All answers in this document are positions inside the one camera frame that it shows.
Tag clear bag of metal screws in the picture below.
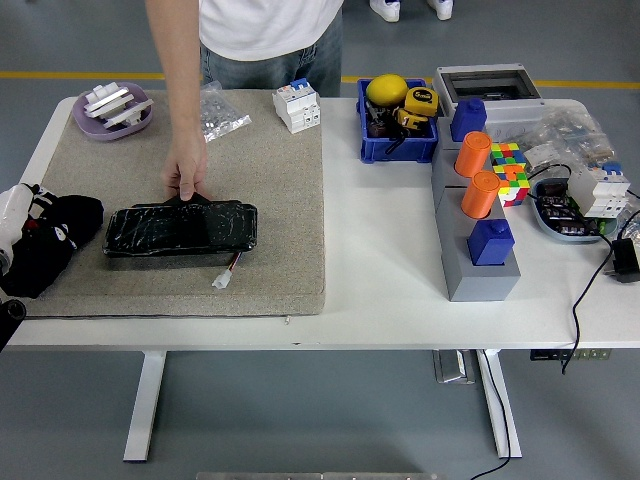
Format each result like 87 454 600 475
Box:
199 80 252 144

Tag grey distribution box clear cover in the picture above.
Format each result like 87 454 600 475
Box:
432 63 545 146

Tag blue block with knob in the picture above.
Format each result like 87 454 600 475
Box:
466 218 516 267
449 97 488 143

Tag black adapter cable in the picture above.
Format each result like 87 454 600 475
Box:
525 163 617 376

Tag black power adapter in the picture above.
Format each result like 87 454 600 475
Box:
604 238 640 285

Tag white plastic strip part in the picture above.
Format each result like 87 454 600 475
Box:
83 83 134 120
102 97 155 130

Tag background person white shoes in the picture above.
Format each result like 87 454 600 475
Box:
368 0 454 23

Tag grey block holder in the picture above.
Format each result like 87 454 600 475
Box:
430 134 522 303

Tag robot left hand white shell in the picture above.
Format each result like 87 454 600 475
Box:
0 182 79 251

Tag clear bags of small parts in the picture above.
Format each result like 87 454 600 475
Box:
519 104 619 176

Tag black floor cable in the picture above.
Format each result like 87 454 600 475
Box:
468 349 512 480

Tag white plug with coloured wires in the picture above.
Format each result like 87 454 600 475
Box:
211 251 245 290

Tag multicoloured puzzle cube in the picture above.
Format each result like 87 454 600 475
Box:
492 164 531 208
488 141 528 174

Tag table height control panel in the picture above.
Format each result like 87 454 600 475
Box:
529 348 612 362

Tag blue plastic bin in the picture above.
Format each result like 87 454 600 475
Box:
356 78 440 164

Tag yellow ball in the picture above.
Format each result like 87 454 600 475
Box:
365 73 409 107

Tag dark tool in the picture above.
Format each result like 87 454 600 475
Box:
363 98 401 139

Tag white circuit breaker blue switches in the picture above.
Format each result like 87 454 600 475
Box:
567 160 631 219
271 77 322 135

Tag dark electronic parts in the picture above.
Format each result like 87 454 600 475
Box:
535 180 604 236

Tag yellow black tape measure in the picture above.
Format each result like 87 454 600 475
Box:
403 85 439 118
392 106 430 132

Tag purple plastic tray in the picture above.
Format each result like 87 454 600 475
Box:
72 82 154 142

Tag white table leg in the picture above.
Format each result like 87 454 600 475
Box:
123 349 168 464
474 348 524 460

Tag light blue bowl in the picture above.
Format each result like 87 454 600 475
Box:
529 177 619 245

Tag metal floor box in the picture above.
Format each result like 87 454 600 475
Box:
432 348 476 385

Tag grey-brown mat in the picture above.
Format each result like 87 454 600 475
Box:
19 88 327 319

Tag person's right hand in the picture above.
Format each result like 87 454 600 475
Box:
160 132 209 202

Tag orange cylinder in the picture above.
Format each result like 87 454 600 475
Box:
453 131 494 179
460 169 501 220

